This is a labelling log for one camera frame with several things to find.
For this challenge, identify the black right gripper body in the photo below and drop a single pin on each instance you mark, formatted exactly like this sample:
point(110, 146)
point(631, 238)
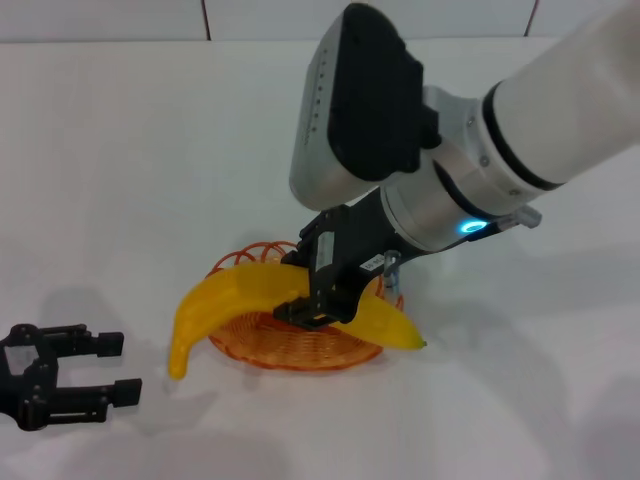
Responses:
point(360, 240)

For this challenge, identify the yellow banana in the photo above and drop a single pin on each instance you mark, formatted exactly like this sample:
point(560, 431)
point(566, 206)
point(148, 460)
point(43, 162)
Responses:
point(225, 295)

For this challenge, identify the orange woven plastic basket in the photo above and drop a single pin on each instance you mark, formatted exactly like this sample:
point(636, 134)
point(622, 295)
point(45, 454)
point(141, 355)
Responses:
point(290, 350)

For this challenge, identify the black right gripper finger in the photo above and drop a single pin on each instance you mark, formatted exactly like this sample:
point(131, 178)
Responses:
point(320, 310)
point(295, 259)

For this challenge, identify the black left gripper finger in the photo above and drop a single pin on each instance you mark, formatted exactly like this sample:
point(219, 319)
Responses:
point(75, 340)
point(75, 405)

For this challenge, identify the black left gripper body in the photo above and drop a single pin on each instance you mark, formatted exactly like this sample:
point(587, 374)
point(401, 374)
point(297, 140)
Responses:
point(30, 375)

